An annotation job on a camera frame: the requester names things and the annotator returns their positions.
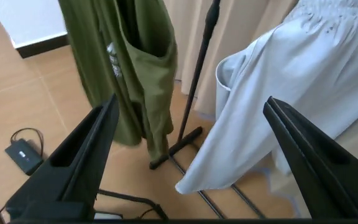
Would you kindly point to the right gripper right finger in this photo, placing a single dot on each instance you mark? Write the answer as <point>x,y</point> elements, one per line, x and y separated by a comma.
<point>322,168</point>

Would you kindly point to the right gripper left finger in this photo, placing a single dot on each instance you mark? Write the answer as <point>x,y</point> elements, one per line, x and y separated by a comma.
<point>73,174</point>

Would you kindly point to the pale grey shorts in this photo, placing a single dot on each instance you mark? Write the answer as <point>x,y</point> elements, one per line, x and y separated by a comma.
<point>291,77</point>

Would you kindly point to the green garment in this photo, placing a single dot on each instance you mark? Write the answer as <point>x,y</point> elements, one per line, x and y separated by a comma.
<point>154,77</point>

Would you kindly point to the black clothes rack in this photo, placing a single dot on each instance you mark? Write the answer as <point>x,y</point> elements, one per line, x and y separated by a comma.
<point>199,62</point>

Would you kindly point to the small black box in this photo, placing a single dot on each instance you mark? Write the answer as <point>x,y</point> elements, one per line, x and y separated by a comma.
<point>23,157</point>

